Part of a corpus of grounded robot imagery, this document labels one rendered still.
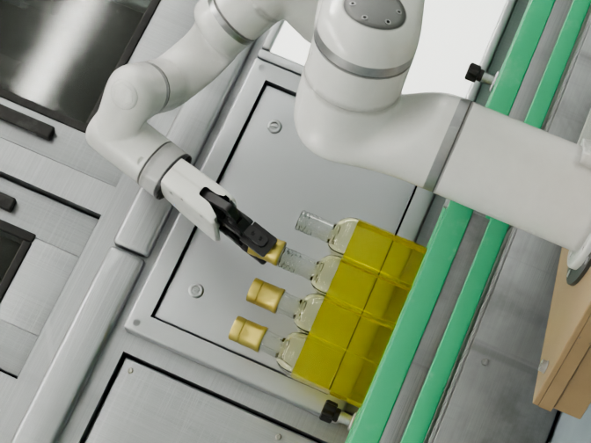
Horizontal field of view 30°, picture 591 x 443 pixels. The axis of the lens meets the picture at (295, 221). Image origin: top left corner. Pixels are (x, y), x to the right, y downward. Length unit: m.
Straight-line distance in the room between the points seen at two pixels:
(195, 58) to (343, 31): 0.59
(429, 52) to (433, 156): 0.75
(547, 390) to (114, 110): 0.74
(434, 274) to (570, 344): 0.42
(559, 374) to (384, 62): 0.31
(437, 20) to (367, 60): 0.81
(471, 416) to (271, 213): 0.50
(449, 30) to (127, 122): 0.57
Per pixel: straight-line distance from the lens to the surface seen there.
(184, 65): 1.56
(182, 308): 1.62
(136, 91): 1.47
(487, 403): 1.33
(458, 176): 1.03
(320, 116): 1.04
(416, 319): 1.35
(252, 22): 1.41
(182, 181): 1.47
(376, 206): 1.66
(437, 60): 1.76
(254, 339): 1.46
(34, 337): 1.68
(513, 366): 1.35
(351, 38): 0.98
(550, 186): 1.03
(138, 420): 1.63
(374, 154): 1.04
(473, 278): 1.38
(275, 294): 1.47
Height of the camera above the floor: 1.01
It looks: 5 degrees up
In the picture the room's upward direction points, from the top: 67 degrees counter-clockwise
